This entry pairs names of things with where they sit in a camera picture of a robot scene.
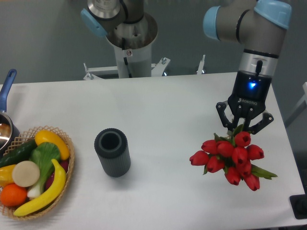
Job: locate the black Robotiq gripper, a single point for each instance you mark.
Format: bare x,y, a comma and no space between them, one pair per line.
247,101

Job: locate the red tulip bouquet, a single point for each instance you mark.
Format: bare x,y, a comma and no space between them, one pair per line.
233,155

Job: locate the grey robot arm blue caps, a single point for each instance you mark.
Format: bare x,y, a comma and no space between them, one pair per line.
260,25

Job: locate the dark grey ribbed vase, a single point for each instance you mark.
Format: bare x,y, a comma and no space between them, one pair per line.
111,146

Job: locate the black device at edge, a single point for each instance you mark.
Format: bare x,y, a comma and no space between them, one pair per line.
299,206

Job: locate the purple red onion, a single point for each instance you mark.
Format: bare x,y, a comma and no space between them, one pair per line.
65,166

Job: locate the yellow banana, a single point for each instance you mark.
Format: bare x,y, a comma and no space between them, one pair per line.
48,196

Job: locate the green bok choy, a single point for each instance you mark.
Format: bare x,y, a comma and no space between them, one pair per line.
42,157

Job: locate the woven wicker basket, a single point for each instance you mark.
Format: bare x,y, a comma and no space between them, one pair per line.
25,137

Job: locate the green cucumber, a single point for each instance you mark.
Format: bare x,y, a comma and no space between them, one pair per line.
19,154

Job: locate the beige round disc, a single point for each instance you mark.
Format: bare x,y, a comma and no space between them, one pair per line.
25,173

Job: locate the orange fruit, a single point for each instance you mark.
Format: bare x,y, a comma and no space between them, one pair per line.
13,195

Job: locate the yellow pepper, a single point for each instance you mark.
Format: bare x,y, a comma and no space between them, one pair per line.
6,175

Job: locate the white frame at right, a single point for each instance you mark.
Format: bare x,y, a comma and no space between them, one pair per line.
299,107

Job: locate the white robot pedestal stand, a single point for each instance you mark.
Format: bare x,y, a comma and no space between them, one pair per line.
132,44

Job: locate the blue handled saucepan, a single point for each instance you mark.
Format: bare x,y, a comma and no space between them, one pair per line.
8,131

